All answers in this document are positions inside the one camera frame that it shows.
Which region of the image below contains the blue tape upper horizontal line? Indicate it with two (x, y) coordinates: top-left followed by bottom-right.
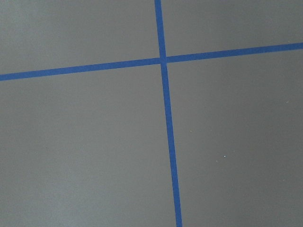
(0, 43), (303, 81)

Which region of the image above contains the blue tape left vertical line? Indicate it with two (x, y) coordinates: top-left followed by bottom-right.
(154, 0), (183, 227)

